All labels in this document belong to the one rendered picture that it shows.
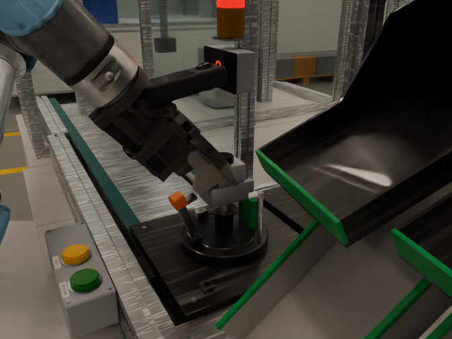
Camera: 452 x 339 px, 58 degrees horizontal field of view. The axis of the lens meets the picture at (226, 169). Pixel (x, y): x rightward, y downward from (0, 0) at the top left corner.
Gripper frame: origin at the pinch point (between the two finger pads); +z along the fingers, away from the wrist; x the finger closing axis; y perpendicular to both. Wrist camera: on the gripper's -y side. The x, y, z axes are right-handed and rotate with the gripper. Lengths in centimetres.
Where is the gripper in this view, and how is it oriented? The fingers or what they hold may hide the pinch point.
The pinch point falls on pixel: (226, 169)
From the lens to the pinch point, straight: 60.4
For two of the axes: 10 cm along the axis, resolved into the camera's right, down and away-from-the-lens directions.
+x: 4.8, 3.5, -8.0
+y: -6.6, 7.4, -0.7
